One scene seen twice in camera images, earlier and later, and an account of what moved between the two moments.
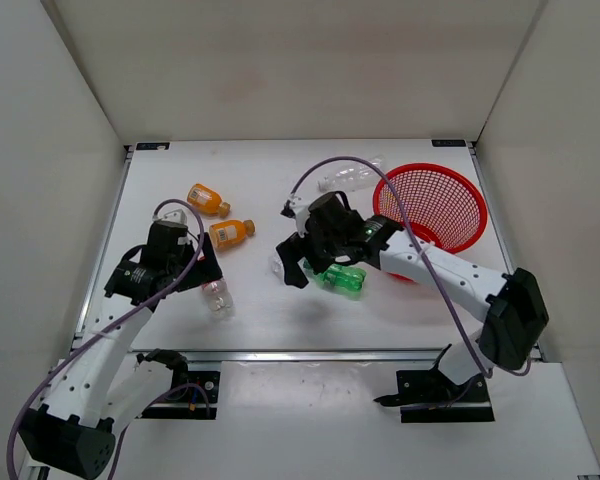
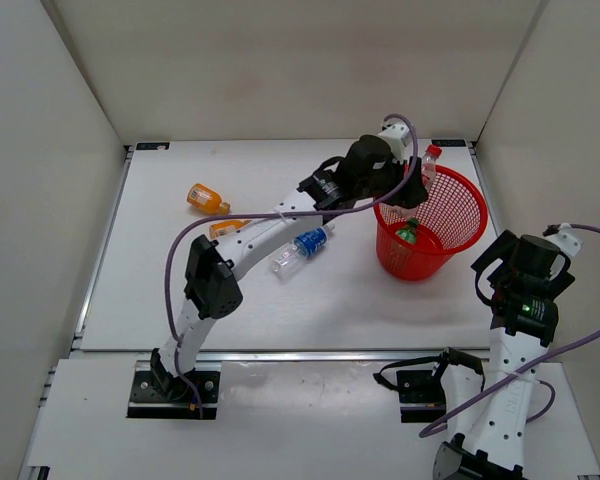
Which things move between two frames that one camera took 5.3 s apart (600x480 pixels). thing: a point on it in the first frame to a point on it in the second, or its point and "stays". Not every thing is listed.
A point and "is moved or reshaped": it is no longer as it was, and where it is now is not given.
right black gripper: x=293 y=250 to x=501 y=248
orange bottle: x=207 y=200 stays
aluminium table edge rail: x=240 y=355 stays
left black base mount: x=193 y=395 stays
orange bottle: x=231 y=232 stays
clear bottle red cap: x=218 y=298 is moved or reshaped
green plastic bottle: x=338 y=278 is moved or reshaped
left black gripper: x=206 y=268 to x=413 y=192
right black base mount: x=432 y=396 stays
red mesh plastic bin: x=439 y=205 stays
